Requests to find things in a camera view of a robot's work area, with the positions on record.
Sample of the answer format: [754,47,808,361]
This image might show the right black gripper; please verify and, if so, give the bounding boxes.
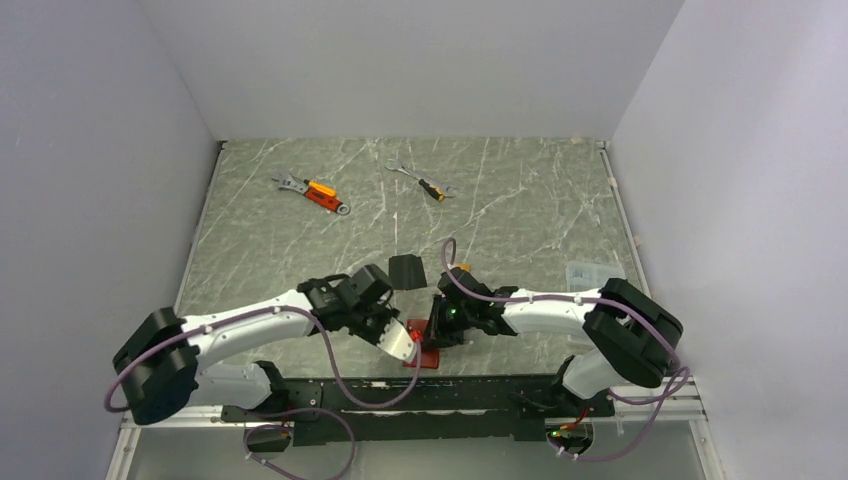
[421,295,477,350]

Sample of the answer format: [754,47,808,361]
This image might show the red leather card holder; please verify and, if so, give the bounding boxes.
[406,318,440,370]

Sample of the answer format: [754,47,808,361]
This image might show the black VIP card stack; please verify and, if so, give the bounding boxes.
[388,254,428,291]

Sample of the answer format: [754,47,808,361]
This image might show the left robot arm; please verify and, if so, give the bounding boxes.
[104,264,417,425]

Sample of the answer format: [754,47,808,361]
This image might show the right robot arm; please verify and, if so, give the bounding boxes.
[424,267,684,415]

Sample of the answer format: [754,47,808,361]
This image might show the orange red adjustable wrench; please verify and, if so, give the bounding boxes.
[271,170,351,216]

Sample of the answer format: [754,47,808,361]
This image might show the clear plastic parts box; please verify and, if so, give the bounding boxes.
[565,261,626,292]

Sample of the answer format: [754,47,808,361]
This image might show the black aluminium base frame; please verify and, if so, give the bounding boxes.
[120,374,708,446]

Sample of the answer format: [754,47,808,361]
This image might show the black yellow handled wrench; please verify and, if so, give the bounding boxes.
[385,159,456,202]

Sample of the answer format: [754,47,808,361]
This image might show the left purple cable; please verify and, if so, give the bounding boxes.
[103,307,424,480]

